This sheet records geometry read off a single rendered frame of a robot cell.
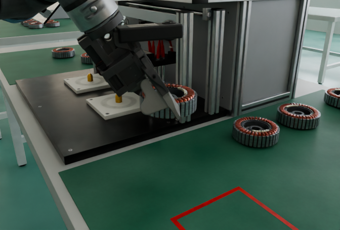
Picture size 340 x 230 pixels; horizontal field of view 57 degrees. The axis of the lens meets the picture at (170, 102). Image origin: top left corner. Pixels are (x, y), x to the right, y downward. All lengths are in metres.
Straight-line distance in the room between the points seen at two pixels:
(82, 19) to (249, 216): 0.42
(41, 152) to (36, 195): 1.18
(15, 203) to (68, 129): 1.16
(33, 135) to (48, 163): 0.16
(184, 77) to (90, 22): 0.34
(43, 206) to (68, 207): 1.26
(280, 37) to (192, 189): 0.57
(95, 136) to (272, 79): 0.57
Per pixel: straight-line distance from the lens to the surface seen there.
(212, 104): 0.86
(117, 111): 0.87
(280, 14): 0.98
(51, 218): 1.77
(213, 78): 0.84
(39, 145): 0.82
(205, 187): 0.62
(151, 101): 0.54
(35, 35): 2.44
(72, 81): 1.16
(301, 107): 0.96
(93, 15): 0.51
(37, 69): 1.49
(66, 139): 0.78
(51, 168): 0.72
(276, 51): 1.00
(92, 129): 0.81
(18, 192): 2.01
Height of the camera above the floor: 1.12
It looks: 22 degrees down
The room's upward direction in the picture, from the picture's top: straight up
